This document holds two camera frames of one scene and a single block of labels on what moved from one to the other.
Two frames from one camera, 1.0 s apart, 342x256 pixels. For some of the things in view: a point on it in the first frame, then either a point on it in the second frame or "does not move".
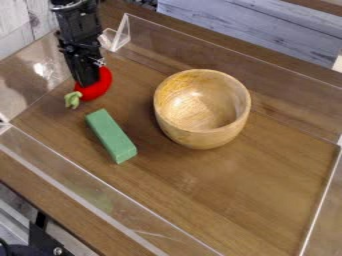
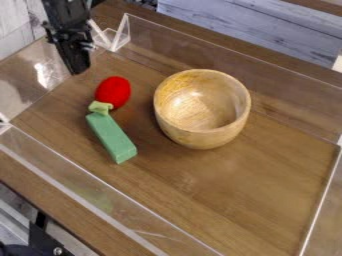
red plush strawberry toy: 91,91 to 112,93
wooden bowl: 200,105 does not move
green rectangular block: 111,135 does not move
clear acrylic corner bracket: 113,39 does not move
